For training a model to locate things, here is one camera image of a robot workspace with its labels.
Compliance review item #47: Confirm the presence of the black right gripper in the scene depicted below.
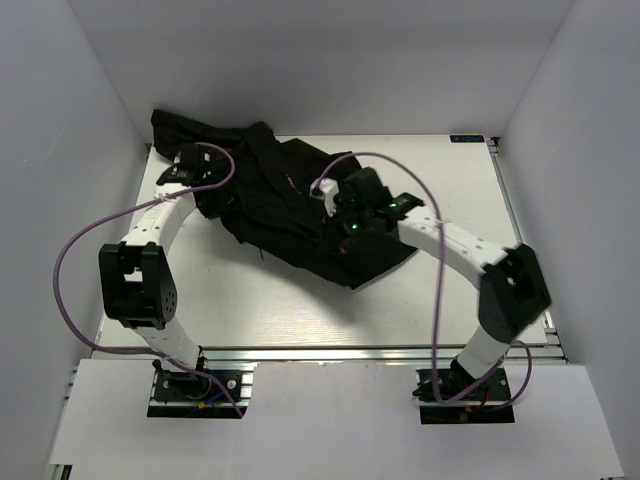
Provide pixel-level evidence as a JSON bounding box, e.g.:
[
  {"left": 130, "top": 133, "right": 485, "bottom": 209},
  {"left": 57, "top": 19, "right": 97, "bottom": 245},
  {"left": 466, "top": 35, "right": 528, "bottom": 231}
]
[{"left": 319, "top": 200, "right": 374, "bottom": 255}]

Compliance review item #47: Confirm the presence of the black zip jacket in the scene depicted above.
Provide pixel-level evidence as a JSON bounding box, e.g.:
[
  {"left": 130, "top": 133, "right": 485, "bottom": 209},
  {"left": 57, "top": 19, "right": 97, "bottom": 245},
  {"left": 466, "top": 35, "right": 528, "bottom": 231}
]
[{"left": 151, "top": 109, "right": 416, "bottom": 289}]

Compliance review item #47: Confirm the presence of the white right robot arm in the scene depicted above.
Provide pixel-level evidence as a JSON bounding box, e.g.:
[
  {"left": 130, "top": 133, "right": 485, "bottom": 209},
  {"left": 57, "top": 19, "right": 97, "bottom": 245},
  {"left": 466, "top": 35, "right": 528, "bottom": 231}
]
[{"left": 311, "top": 167, "right": 551, "bottom": 399}]

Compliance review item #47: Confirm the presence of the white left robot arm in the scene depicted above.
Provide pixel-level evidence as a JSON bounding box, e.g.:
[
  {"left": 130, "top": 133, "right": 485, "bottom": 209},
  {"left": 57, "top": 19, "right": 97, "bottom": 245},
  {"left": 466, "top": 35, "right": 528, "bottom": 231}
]
[{"left": 98, "top": 142, "right": 230, "bottom": 399}]

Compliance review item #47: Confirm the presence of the blue right corner label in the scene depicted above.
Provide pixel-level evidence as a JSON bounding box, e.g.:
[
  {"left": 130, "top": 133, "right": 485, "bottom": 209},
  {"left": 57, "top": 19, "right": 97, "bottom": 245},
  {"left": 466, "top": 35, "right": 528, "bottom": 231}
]
[{"left": 449, "top": 134, "right": 485, "bottom": 143}]

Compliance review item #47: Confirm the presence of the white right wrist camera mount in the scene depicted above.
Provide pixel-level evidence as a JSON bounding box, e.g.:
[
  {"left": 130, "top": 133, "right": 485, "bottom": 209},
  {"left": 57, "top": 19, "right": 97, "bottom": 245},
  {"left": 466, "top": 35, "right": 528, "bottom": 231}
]
[{"left": 309, "top": 178, "right": 339, "bottom": 217}]

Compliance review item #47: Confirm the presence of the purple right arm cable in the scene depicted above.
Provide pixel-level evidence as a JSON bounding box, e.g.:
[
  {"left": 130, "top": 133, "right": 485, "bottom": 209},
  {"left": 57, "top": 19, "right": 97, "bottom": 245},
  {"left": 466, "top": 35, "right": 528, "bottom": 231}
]
[{"left": 317, "top": 151, "right": 534, "bottom": 411}]

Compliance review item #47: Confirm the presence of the aluminium front table rail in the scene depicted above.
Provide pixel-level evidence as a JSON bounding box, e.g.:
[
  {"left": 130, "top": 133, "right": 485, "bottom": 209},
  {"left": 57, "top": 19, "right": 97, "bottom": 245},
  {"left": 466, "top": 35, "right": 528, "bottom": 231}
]
[{"left": 69, "top": 343, "right": 569, "bottom": 374}]

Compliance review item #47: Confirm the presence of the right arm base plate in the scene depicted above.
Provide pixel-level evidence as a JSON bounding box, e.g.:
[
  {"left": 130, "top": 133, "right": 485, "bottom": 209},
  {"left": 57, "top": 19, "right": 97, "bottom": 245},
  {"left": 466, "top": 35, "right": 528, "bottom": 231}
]
[{"left": 412, "top": 364, "right": 516, "bottom": 426}]

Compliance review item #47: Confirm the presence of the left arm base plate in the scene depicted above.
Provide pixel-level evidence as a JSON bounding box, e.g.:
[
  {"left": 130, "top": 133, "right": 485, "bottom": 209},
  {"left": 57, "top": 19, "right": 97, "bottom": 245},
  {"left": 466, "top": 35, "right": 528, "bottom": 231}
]
[{"left": 147, "top": 360, "right": 253, "bottom": 420}]

